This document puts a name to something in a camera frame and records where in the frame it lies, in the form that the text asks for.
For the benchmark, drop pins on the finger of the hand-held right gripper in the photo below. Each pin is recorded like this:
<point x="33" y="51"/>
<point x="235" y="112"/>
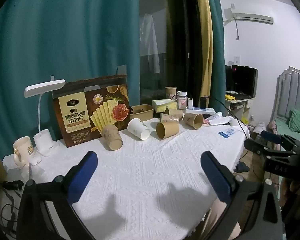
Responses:
<point x="255" y="146"/>
<point x="271" y="136"/>

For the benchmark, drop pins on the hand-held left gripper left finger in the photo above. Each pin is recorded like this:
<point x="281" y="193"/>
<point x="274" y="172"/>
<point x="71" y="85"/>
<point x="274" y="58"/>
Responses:
<point x="82" y="178"/>

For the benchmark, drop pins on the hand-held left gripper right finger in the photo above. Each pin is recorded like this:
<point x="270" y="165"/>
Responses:
<point x="216" y="178"/>

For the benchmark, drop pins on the black slipper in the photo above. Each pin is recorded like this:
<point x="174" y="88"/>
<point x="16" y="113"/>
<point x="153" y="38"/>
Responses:
<point x="241" y="167"/>

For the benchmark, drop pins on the green pillow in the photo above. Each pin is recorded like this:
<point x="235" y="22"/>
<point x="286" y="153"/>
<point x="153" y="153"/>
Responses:
<point x="297" y="121"/>

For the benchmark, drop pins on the blue card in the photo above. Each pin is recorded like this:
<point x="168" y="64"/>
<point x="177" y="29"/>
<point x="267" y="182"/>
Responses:
<point x="227" y="132"/>

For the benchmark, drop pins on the white paper sheets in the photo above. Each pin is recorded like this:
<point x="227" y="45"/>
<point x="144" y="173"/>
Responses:
<point x="218" y="121"/>

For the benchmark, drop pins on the white computer desk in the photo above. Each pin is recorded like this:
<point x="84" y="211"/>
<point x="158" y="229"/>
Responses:
<point x="237" y="102"/>

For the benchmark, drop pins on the small white case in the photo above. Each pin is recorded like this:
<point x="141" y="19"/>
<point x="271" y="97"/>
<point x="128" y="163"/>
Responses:
<point x="35" y="160"/>

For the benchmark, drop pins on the brown paper cup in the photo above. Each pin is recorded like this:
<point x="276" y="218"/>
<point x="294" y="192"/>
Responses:
<point x="171" y="93"/>
<point x="193" y="121"/>
<point x="168" y="118"/>
<point x="175" y="113"/>
<point x="167" y="130"/>
<point x="111" y="136"/>

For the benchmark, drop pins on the white desk lamp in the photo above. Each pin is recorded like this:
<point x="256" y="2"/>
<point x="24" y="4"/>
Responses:
<point x="43" y="140"/>

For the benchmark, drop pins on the yellow cloth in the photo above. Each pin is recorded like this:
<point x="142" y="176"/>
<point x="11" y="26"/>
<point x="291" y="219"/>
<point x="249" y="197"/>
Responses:
<point x="230" y="96"/>

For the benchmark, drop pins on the grey padded headboard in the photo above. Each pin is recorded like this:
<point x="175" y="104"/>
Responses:
<point x="295" y="85"/>

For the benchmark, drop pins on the black monitor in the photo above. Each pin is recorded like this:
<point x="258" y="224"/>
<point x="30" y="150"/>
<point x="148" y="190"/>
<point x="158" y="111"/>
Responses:
<point x="245" y="80"/>

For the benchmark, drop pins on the white textured tablecloth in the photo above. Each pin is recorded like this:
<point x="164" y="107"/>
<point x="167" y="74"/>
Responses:
<point x="145" y="175"/>

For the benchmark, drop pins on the white power strip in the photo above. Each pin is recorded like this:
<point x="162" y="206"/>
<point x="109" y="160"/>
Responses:
<point x="200" y="110"/>

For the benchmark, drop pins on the white ceramic mug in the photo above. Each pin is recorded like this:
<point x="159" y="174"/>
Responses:
<point x="22" y="148"/>

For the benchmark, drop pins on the black power adapter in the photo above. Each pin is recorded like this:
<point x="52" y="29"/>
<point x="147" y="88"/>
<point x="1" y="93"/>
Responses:
<point x="203" y="102"/>

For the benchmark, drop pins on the brown cracker box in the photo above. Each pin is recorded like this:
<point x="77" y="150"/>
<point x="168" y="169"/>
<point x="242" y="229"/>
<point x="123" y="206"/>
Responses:
<point x="90" y="110"/>

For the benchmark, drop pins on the white paper cup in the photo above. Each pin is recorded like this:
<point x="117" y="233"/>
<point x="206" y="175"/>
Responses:
<point x="137" y="128"/>

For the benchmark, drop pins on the white plug charger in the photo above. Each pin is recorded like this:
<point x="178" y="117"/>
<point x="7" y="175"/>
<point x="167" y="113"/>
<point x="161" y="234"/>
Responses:
<point x="191" y="103"/>

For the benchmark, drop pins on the glass jar white lid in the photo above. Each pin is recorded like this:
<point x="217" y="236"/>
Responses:
<point x="182" y="101"/>

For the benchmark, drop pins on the brown paper bowl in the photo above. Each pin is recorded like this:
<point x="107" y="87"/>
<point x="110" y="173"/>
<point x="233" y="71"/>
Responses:
<point x="141" y="113"/>

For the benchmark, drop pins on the yellow tissue box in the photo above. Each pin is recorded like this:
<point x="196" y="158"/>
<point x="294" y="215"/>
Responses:
<point x="162" y="105"/>

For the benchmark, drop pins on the narrow teal curtain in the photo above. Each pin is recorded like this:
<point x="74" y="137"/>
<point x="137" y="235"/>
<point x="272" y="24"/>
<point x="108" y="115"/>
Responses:
<point x="216" y="42"/>

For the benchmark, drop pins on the white air conditioner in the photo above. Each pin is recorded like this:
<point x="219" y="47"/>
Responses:
<point x="252" y="17"/>

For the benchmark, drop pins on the yellow curtain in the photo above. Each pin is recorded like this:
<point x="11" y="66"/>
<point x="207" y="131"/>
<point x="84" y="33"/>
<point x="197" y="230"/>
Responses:
<point x="205" y="30"/>

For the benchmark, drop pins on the dark glass door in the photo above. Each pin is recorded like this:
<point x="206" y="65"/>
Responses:
<point x="177" y="42"/>

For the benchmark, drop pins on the white hanging garment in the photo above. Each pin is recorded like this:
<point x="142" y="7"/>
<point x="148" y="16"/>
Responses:
<point x="150" y="42"/>

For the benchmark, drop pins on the wide teal curtain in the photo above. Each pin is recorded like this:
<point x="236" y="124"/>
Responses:
<point x="65" y="30"/>

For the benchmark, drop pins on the white wall socket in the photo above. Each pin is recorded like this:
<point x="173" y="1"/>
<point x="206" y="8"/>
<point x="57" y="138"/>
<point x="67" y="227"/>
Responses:
<point x="237" y="60"/>

